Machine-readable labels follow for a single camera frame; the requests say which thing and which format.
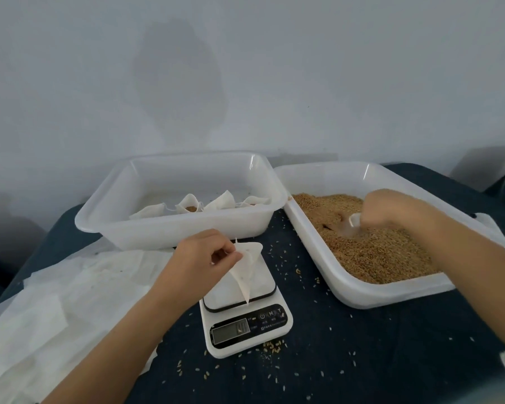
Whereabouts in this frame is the person's right hand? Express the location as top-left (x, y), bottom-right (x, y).
top-left (348, 189), bottom-right (424, 234)

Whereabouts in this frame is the person's left hand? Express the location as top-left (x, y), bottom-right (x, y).
top-left (150, 228), bottom-right (246, 314)

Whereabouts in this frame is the clear plastic scoop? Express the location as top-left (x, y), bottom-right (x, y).
top-left (323, 213), bottom-right (365, 238)

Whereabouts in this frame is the white plastic tub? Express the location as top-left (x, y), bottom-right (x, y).
top-left (75, 151), bottom-right (290, 251)

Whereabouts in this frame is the brown grain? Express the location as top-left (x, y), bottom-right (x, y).
top-left (293, 193), bottom-right (444, 285)

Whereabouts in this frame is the white tray of grain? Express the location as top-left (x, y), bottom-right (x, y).
top-left (273, 161), bottom-right (505, 310)

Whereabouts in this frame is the pile of white bags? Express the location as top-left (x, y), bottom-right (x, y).
top-left (0, 240), bottom-right (176, 404)

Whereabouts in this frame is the person's left forearm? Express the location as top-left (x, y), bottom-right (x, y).
top-left (44, 294), bottom-right (190, 404)

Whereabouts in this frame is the person's right forearm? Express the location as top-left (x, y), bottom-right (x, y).
top-left (404, 201), bottom-right (505, 350)

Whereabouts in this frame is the white digital kitchen scale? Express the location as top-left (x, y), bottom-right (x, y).
top-left (199, 241), bottom-right (295, 360)

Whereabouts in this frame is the dark blue tablecloth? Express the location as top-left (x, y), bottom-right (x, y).
top-left (0, 164), bottom-right (505, 404)

